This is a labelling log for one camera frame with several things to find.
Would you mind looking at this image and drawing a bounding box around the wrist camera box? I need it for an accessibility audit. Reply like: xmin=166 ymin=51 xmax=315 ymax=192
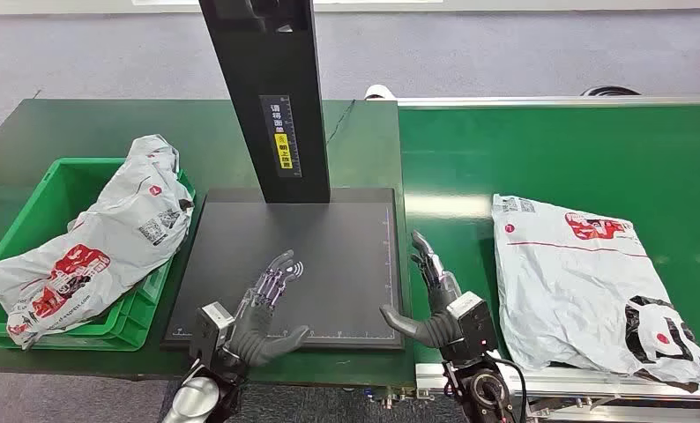
xmin=446 ymin=292 xmax=499 ymax=363
xmin=189 ymin=301 xmax=235 ymax=366

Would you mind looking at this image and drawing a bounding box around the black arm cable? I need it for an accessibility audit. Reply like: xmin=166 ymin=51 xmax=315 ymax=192
xmin=491 ymin=356 xmax=529 ymax=423

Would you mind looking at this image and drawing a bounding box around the black yellow ruler label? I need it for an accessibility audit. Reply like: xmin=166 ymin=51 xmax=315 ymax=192
xmin=259 ymin=94 xmax=302 ymax=179

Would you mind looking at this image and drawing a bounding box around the grey courier package black patch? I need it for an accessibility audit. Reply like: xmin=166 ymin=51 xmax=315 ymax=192
xmin=491 ymin=194 xmax=700 ymax=393

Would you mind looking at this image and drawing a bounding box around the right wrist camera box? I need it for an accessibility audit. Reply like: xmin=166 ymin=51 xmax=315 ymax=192
xmin=446 ymin=292 xmax=499 ymax=363

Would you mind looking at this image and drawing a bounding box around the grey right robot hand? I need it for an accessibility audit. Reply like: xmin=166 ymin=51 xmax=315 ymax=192
xmin=379 ymin=230 xmax=463 ymax=352

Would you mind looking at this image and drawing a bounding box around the green plastic basket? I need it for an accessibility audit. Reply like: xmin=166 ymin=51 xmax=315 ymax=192
xmin=0 ymin=274 xmax=175 ymax=353
xmin=0 ymin=157 xmax=197 ymax=340

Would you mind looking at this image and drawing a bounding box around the crumpled grey courier package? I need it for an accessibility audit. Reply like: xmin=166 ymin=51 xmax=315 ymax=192
xmin=0 ymin=134 xmax=195 ymax=350

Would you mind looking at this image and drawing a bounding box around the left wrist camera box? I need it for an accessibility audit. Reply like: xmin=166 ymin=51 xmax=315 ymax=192
xmin=189 ymin=301 xmax=235 ymax=366

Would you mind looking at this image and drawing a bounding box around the black coiled cable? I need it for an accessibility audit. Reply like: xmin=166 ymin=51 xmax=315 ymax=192
xmin=579 ymin=85 xmax=642 ymax=98

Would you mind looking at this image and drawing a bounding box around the thin black table cable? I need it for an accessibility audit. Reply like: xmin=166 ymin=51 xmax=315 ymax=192
xmin=325 ymin=100 xmax=357 ymax=146

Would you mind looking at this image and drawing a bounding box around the black weighing device with column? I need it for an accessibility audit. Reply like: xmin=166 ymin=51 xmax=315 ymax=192
xmin=161 ymin=0 xmax=406 ymax=352

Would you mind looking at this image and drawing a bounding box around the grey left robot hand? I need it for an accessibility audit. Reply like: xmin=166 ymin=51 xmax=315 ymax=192
xmin=227 ymin=249 xmax=311 ymax=369

